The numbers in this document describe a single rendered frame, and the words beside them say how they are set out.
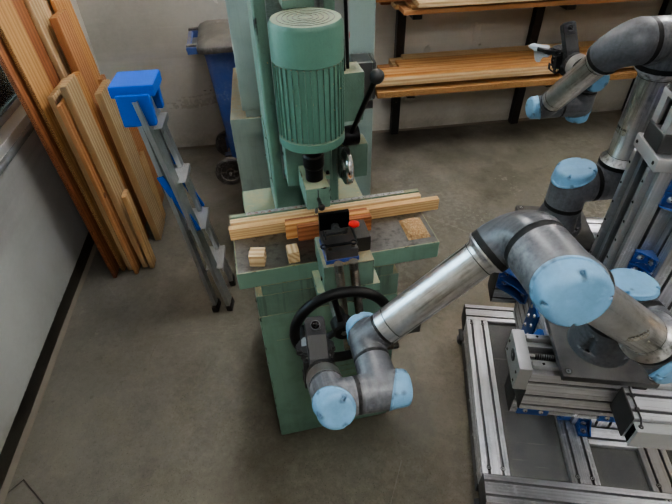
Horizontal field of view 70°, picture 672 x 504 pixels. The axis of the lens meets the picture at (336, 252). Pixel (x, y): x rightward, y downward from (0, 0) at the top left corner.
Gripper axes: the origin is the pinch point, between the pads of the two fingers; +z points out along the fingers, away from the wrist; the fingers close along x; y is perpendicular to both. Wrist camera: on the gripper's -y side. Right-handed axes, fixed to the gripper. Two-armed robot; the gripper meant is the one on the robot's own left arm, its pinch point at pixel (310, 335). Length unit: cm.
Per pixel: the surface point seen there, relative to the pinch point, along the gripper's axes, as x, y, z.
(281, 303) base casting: -5.4, -1.2, 26.1
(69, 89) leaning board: -83, -79, 118
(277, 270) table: -6.0, -13.0, 19.4
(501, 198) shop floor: 150, -9, 177
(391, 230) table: 30.0, -20.2, 26.4
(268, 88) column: -3, -64, 30
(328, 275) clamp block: 7.0, -12.6, 9.2
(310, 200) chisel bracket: 5.3, -31.7, 22.5
